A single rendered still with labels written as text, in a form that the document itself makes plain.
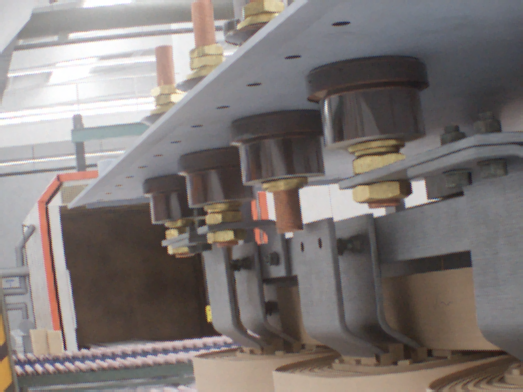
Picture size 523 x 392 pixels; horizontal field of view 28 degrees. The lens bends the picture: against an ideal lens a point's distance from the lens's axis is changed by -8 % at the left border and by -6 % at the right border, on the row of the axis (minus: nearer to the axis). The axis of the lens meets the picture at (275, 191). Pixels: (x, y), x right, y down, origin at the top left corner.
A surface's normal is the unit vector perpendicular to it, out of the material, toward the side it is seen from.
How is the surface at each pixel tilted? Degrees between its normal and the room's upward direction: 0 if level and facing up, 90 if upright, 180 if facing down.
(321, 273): 90
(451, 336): 90
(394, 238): 90
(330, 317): 90
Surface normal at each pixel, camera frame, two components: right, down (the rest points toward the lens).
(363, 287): -0.95, 0.09
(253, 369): -0.59, 0.01
